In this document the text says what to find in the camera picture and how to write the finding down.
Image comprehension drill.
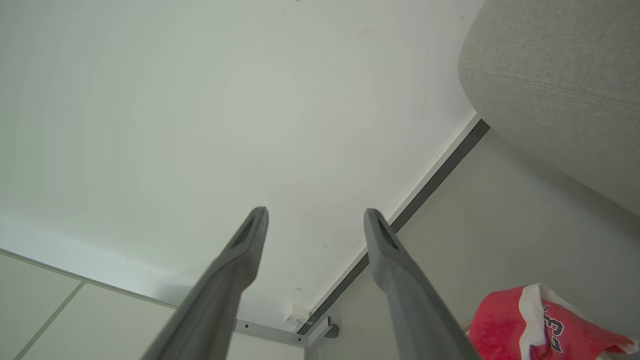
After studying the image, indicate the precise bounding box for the grey metal bracket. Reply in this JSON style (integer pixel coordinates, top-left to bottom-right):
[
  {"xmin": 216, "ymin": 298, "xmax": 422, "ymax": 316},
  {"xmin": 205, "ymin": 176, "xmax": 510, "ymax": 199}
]
[{"xmin": 232, "ymin": 316, "xmax": 340, "ymax": 348}]

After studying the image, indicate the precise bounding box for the small white plastic block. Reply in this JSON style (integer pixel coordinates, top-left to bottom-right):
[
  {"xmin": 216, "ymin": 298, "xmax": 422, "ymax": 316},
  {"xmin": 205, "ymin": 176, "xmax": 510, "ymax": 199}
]
[{"xmin": 283, "ymin": 303, "xmax": 311, "ymax": 325}]

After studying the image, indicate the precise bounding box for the red white basketball jersey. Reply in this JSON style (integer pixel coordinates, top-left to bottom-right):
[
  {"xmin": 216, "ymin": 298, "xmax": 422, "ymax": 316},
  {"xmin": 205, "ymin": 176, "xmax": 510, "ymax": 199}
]
[{"xmin": 467, "ymin": 282, "xmax": 640, "ymax": 360}]

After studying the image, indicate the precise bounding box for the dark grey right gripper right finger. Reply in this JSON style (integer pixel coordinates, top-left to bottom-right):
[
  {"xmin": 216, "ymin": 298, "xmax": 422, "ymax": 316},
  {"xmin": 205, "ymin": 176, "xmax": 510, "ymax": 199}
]
[{"xmin": 363, "ymin": 208, "xmax": 481, "ymax": 360}]

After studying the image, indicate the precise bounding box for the white panelled board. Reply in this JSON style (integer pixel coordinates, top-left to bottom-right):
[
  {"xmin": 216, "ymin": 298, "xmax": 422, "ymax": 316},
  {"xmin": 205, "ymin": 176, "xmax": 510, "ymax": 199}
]
[{"xmin": 0, "ymin": 248, "xmax": 306, "ymax": 360}]

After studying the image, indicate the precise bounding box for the dark grey baseboard strip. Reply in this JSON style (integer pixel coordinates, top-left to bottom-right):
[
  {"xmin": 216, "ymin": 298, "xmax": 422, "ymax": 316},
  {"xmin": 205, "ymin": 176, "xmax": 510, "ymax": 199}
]
[{"xmin": 297, "ymin": 119, "xmax": 492, "ymax": 336}]

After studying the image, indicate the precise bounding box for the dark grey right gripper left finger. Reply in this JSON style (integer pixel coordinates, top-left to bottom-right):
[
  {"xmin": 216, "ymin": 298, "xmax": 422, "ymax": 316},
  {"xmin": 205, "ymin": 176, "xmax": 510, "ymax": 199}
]
[{"xmin": 141, "ymin": 206, "xmax": 270, "ymax": 360}]

